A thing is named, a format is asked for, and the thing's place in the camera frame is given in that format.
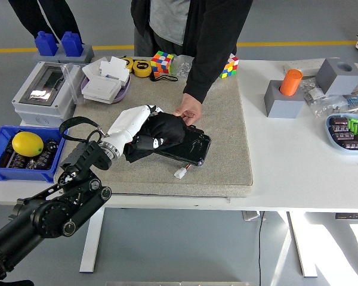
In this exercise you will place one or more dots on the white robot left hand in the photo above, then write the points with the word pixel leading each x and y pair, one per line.
pixel 128 122

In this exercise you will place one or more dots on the person's left hand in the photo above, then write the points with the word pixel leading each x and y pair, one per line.
pixel 191 108

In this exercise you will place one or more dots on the black rag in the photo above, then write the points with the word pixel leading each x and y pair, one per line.
pixel 167 128

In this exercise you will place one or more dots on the black glossy panel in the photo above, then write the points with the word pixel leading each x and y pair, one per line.
pixel 194 146

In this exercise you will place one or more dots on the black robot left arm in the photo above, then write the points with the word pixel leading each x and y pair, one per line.
pixel 47 214

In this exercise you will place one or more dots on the person's left forearm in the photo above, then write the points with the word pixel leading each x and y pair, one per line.
pixel 206 71

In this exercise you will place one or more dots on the black table control panel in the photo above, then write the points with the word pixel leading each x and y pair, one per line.
pixel 352 216

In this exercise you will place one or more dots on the purple tray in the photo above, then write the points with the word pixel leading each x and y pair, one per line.
pixel 124 90

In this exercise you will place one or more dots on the clear bag of screws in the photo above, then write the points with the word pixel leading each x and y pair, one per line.
pixel 182 67

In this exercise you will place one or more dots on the colourful puzzle cube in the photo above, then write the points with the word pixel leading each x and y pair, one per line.
pixel 162 62
pixel 230 68

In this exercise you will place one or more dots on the white cardboard pieces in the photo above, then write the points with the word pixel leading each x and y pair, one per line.
pixel 113 68

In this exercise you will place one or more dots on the yellow tape measure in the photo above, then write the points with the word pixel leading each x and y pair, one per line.
pixel 141 68
pixel 127 63

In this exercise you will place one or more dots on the clear plastic bag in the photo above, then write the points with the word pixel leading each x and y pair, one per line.
pixel 71 83

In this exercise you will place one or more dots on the grey-brown mat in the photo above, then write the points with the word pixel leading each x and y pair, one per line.
pixel 167 181

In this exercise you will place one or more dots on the grey block holder base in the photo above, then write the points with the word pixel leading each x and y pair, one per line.
pixel 86 55

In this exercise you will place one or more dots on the dark cylindrical capacitor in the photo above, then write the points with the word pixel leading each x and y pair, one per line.
pixel 32 164
pixel 338 121
pixel 5 155
pixel 340 128
pixel 52 146
pixel 350 145
pixel 18 161
pixel 343 136
pixel 44 159

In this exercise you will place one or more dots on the grey block with socket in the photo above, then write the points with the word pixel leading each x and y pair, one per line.
pixel 283 107

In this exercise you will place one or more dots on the person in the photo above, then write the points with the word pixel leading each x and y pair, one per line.
pixel 167 18
pixel 47 15

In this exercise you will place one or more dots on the blue plastic block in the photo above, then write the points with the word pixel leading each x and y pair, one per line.
pixel 72 44
pixel 46 43

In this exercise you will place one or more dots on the yellow lemon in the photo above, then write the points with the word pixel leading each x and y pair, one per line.
pixel 27 144

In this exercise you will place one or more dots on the orange cylinder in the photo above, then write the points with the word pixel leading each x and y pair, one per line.
pixel 290 82

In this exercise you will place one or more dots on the white table leg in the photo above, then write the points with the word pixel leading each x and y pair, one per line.
pixel 91 238
pixel 302 244

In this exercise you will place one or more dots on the grey under-table box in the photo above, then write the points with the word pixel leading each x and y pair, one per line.
pixel 252 215

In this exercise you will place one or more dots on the clear bag of metal parts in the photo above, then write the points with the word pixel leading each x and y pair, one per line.
pixel 313 92
pixel 328 107

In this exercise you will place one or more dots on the light blue bowl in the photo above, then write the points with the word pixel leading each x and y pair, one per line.
pixel 334 146

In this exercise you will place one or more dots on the grey block with round hole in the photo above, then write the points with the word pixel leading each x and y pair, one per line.
pixel 337 79

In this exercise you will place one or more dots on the green battery cell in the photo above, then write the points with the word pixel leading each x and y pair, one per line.
pixel 352 123
pixel 357 127

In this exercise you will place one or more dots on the clear bag of blue resistors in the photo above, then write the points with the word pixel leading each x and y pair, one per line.
pixel 356 99

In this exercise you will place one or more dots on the white switch box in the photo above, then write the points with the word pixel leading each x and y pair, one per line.
pixel 103 88

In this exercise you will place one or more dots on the grey electrical enclosure box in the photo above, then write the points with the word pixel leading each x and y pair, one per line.
pixel 27 86

